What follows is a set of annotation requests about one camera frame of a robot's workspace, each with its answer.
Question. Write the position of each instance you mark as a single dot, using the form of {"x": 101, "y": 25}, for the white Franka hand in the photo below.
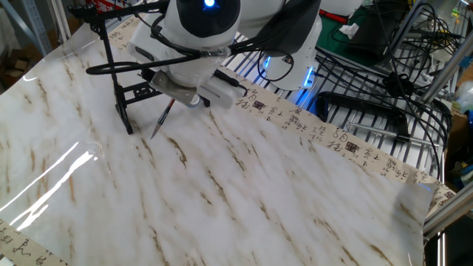
{"x": 221, "y": 92}

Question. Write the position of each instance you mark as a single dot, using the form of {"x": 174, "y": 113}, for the brown calligraphy brush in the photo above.
{"x": 162, "y": 119}

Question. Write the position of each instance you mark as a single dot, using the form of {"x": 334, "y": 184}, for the black ornate pen rack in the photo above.
{"x": 122, "y": 107}

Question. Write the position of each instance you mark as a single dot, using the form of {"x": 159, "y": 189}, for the red marker pen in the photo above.
{"x": 336, "y": 17}

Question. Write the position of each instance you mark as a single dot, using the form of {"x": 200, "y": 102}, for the glossy marble pattern mat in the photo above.
{"x": 258, "y": 184}

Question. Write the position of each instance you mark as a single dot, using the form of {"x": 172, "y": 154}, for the beige calligraphy print paper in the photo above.
{"x": 332, "y": 138}

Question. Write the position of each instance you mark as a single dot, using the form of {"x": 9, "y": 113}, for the green mat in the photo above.
{"x": 329, "y": 40}

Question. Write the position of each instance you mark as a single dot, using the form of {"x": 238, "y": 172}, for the red white printed box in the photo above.
{"x": 107, "y": 4}

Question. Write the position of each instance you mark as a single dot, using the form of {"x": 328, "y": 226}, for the crumpled white paper scrap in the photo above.
{"x": 349, "y": 30}

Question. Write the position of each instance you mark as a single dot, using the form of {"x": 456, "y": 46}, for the black electronics box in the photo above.
{"x": 369, "y": 40}

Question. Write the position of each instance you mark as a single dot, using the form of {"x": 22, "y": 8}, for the silver metal rod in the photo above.
{"x": 388, "y": 133}

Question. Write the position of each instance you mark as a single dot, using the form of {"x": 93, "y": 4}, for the grey perforated shelf upright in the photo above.
{"x": 33, "y": 22}

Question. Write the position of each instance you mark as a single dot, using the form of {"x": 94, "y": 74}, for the black power adapter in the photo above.
{"x": 397, "y": 85}

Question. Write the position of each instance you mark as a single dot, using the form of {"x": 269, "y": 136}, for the stacked cardboard boxes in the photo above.
{"x": 16, "y": 66}

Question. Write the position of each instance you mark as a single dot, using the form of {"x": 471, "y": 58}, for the slanted aluminium profile bar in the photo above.
{"x": 443, "y": 75}

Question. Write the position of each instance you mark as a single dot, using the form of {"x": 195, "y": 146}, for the clear plastic bag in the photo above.
{"x": 465, "y": 97}

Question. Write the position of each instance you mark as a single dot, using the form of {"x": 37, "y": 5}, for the thick aluminium profile beam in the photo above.
{"x": 451, "y": 212}

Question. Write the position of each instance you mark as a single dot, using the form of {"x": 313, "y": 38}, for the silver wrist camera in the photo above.
{"x": 173, "y": 88}

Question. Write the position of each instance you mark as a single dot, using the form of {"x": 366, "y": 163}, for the white metal post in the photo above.
{"x": 61, "y": 18}

